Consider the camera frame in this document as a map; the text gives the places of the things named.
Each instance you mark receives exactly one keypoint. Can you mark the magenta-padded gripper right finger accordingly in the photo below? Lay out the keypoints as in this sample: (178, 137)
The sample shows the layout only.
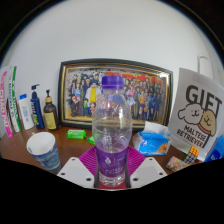
(136, 161)

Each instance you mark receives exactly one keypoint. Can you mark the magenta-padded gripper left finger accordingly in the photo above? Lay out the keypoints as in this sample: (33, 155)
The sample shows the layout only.
(87, 161)

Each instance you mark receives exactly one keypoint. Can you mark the clear purple-label water bottle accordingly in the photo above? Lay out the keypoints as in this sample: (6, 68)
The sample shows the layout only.
(112, 133)

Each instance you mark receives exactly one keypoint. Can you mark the blue tissue pack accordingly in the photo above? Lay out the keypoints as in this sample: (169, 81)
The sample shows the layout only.
(151, 141)

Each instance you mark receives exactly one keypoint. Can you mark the small printed snack packet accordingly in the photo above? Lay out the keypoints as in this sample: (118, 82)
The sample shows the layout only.
(176, 164)

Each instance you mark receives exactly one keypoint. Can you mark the colourful puzzle cube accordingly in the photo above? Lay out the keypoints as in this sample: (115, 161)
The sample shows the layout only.
(192, 154)

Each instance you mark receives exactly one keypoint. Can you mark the amber pump bottle yellow label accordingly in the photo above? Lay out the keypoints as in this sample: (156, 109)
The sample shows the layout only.
(50, 116)

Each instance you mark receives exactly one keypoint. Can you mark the framed group picture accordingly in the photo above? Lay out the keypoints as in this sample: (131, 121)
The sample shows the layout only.
(146, 96)

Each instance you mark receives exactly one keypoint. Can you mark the dark blue pump bottle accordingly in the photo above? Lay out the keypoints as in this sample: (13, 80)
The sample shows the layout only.
(37, 113)

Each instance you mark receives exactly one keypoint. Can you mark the white bottle with blue cap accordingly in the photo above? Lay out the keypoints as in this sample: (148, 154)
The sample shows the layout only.
(26, 115)

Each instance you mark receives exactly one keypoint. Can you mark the white printed paper bag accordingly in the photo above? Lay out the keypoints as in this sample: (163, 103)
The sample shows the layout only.
(196, 110)

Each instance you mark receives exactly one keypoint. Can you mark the blue detergent bottle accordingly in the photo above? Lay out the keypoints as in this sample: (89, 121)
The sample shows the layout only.
(216, 151)

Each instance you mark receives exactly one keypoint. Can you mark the long green-white box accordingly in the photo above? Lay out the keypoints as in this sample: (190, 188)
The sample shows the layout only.
(14, 103)

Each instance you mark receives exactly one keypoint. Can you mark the long pink box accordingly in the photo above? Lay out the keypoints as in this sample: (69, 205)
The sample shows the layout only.
(5, 106)

